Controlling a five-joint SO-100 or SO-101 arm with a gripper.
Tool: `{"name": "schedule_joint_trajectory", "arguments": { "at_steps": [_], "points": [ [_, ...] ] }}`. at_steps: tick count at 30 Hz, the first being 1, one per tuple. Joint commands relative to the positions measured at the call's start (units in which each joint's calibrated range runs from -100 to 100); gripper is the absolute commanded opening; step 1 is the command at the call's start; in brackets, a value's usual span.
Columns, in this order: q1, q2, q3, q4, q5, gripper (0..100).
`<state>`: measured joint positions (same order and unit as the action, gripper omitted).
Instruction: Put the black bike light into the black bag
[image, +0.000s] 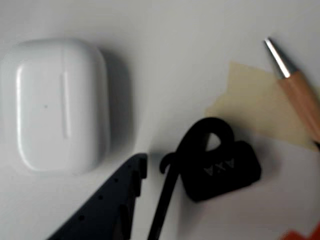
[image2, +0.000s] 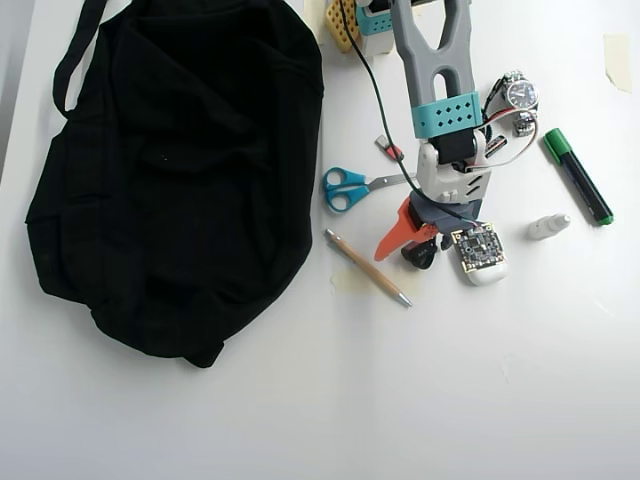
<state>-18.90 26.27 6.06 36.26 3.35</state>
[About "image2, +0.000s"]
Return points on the wooden ballpoint pen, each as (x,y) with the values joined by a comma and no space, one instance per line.
(367,267)

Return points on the green black marker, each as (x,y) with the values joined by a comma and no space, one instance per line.
(580,177)

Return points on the wide beige masking tape piece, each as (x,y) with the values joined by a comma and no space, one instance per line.
(350,285)

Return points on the black fabric bag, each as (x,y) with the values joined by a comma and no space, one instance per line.
(175,200)

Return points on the bare camera circuit board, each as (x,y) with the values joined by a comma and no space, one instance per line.
(479,248)

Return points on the small white dropper bottle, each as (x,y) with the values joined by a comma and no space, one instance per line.
(545,227)

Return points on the beige masking tape strip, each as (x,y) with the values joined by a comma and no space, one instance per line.
(617,60)

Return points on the black AAA battery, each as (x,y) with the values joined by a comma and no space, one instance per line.
(498,144)

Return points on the red black USB stick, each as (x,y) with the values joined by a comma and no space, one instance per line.
(385,144)

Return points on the white earbuds case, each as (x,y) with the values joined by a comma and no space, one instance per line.
(487,277)

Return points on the silver wristwatch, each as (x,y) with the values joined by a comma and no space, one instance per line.
(521,95)

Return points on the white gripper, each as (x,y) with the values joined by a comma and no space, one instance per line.
(419,223)

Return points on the black bike light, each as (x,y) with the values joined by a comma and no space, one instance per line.
(422,257)

